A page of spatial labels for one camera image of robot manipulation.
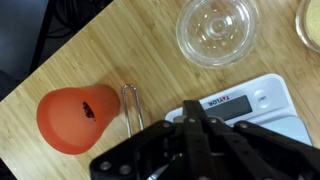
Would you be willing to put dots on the white digital kitchen scale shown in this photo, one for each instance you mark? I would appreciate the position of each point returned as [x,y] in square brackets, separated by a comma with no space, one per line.
[264,101]

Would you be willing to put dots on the clear glass bowl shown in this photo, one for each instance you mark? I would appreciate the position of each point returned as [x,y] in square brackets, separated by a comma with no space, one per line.
[217,33]

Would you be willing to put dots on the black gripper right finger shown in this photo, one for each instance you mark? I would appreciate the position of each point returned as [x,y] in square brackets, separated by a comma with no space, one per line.
[250,152]

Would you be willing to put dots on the large red plastic cup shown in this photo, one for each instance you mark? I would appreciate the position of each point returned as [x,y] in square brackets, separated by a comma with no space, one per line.
[72,120]

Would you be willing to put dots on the glass bowl with yellow powder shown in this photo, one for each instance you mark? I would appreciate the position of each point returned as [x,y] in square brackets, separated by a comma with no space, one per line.
[307,23]

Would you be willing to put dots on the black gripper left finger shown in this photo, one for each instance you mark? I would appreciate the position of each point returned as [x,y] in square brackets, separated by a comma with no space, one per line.
[172,151]

